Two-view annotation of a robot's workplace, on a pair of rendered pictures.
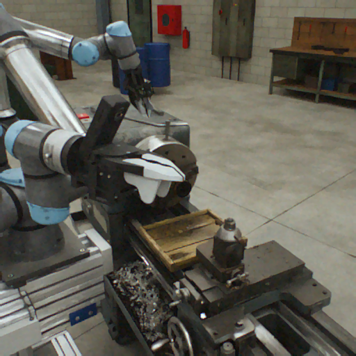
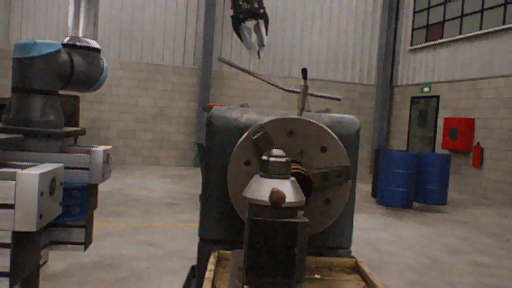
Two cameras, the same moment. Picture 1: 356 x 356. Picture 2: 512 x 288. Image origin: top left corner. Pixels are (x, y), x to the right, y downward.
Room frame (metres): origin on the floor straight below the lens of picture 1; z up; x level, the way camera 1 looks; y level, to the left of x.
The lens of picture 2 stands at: (0.54, -0.39, 1.22)
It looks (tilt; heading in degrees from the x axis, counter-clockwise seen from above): 3 degrees down; 27
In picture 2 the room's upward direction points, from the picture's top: 4 degrees clockwise
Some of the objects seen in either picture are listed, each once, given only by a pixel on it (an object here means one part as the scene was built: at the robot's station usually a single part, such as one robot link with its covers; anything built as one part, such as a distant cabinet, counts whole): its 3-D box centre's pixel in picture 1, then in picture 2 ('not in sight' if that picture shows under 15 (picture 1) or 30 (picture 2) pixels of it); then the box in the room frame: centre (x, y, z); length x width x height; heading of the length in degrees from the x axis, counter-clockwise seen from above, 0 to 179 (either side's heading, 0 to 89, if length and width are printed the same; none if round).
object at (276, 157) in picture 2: (229, 222); (276, 163); (1.06, -0.16, 1.17); 0.04 x 0.04 x 0.03
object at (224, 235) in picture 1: (229, 231); (274, 189); (1.06, -0.16, 1.13); 0.08 x 0.08 x 0.03
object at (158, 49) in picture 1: (157, 64); (431, 177); (9.10, 0.50, 0.44); 0.59 x 0.59 x 0.88
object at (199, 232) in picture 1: (191, 236); (292, 284); (1.41, -0.05, 0.89); 0.36 x 0.30 x 0.04; 119
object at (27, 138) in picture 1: (39, 145); not in sight; (0.68, 0.26, 1.56); 0.11 x 0.08 x 0.09; 57
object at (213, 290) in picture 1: (241, 273); not in sight; (1.08, -0.21, 0.95); 0.43 x 0.17 x 0.05; 119
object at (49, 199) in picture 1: (54, 190); not in sight; (0.69, 0.25, 1.46); 0.11 x 0.08 x 0.11; 147
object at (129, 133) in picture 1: (126, 150); (271, 167); (1.99, 0.29, 1.06); 0.59 x 0.48 x 0.39; 29
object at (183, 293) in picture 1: (177, 297); not in sight; (0.97, 0.01, 0.95); 0.07 x 0.04 x 0.04; 119
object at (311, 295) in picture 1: (252, 293); not in sight; (1.05, -0.25, 0.90); 0.47 x 0.30 x 0.06; 119
